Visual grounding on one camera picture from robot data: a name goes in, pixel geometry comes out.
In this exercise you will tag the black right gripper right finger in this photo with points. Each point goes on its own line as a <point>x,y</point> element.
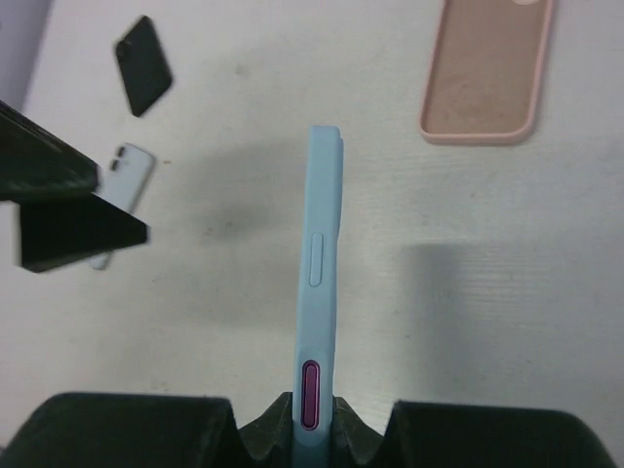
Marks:
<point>444,435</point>

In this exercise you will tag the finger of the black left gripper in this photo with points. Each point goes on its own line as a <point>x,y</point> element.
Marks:
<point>56,233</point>
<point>38,165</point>

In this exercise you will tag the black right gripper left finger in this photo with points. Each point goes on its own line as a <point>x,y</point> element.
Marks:
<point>80,429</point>

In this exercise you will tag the white phone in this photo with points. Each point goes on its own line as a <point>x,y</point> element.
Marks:
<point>127,177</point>

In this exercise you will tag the light blue phone case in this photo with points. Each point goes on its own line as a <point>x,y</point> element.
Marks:
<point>316,308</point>

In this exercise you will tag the purple phone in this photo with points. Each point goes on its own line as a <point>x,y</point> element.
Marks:
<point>310,395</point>

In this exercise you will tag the black phone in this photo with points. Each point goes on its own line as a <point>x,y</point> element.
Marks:
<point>143,66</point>

